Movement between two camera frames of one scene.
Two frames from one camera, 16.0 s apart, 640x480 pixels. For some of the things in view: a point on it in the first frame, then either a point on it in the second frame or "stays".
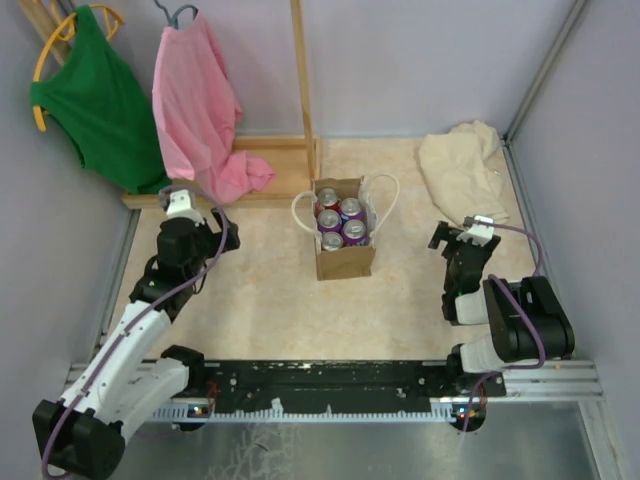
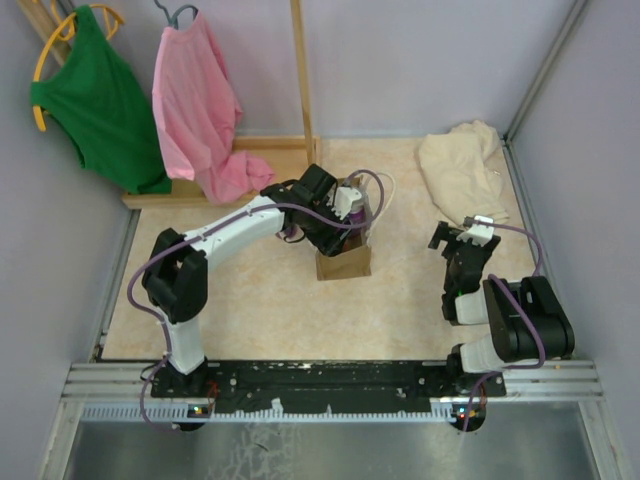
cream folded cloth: [459, 165] stays
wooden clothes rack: [296, 162] stays
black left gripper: [214, 238] → [329, 243]
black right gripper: [447, 234] stays
